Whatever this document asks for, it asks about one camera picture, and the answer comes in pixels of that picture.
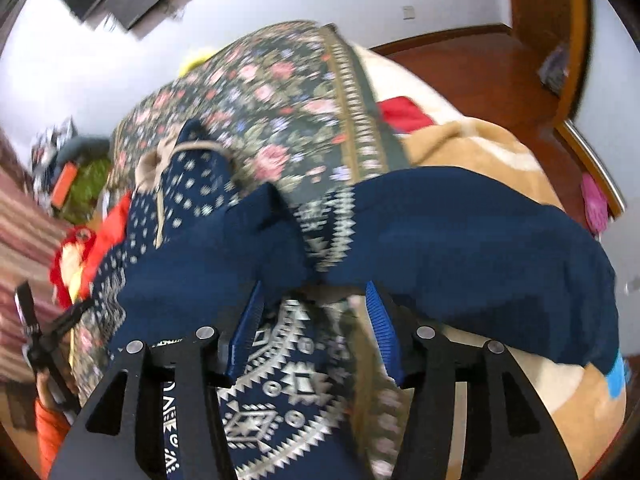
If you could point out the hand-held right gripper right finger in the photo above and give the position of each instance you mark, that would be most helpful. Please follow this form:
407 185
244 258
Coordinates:
382 325

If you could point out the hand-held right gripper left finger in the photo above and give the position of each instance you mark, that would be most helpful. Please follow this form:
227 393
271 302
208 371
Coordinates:
245 330

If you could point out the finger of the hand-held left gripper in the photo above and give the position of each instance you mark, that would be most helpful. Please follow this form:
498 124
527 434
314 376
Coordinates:
26 310
75 312

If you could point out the navy patterned garment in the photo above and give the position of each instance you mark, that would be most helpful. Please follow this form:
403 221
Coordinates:
450 235

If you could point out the person's left forearm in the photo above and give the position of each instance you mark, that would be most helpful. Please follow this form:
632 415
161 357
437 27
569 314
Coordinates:
50 435

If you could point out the person's left hand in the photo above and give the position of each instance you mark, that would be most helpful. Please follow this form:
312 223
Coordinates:
45 385

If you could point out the red plush toy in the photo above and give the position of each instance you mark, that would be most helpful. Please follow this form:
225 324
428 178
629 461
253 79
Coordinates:
65 260

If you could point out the striped pink curtain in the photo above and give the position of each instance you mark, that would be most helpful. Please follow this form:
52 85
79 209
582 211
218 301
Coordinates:
25 240

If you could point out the red garment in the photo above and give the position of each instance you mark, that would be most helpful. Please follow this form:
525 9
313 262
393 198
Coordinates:
112 225

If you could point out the green table cloth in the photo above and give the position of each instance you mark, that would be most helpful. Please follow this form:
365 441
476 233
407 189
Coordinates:
87 190

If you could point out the orange box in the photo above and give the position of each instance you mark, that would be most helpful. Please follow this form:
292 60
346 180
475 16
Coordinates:
64 185

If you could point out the dark grey pillow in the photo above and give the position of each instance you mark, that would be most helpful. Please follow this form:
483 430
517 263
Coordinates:
82 149

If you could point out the tan plush blanket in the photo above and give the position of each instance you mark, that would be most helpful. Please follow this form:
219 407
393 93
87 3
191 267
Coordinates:
475 145

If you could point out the small red cloth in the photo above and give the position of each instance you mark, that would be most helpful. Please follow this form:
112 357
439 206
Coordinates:
402 112

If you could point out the floral blanket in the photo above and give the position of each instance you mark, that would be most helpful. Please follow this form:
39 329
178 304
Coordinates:
280 90

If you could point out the pink bag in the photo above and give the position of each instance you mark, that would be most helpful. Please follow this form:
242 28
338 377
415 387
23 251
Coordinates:
594 202

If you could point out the yellow cushion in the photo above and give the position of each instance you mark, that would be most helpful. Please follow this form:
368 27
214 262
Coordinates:
195 60

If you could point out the grey printed bag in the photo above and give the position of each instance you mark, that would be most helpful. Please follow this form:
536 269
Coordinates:
555 67

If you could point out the wooden wardrobe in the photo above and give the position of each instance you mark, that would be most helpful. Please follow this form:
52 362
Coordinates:
540 10

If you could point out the white wall socket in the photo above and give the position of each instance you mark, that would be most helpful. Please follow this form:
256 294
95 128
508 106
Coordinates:
409 12

